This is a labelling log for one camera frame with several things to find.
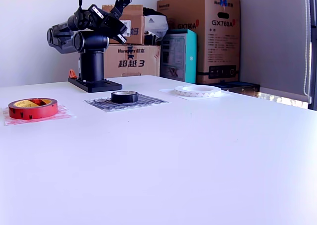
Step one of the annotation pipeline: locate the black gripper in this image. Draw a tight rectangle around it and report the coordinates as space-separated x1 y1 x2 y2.
89 3 128 44

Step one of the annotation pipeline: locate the black tape roll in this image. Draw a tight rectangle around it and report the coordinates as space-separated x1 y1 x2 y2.
110 90 139 104

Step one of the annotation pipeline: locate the white tape roll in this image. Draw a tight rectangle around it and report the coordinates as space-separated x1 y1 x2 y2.
174 85 222 99

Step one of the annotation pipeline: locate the red tape roll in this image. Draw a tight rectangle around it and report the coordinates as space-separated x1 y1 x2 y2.
8 98 59 120

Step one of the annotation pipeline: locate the small labelled cardboard box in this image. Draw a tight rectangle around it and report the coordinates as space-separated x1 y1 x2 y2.
101 3 146 45

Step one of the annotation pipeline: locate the Huntkey cardboard box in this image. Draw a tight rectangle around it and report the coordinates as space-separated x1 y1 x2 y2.
103 44 161 79

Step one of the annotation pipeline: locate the black scribbled paper sheet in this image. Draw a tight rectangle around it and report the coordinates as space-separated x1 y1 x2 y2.
84 93 170 113

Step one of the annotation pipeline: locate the teal box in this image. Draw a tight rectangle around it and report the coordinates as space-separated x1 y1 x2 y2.
159 28 198 84

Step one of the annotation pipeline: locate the plain white paper sheet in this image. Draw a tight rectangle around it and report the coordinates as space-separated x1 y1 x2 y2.
158 87 233 101

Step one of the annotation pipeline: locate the red scribbled paper sheet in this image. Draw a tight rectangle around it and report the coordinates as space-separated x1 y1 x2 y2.
1 103 75 126

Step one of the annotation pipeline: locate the tall GX760A cardboard box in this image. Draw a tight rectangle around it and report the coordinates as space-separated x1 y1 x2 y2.
157 0 241 85

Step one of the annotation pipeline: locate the grey roller blind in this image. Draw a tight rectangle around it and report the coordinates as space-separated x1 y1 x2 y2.
227 0 312 104

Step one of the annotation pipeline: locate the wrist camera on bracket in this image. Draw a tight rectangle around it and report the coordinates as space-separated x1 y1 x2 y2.
110 0 134 20

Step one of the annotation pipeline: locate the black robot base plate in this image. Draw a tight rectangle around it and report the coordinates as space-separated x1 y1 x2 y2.
68 77 123 94

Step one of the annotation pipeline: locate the white bead blind cord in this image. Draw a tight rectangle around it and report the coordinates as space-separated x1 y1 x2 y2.
302 0 312 98

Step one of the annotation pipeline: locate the dark window frame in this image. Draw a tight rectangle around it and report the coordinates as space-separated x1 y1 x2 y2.
306 0 317 112

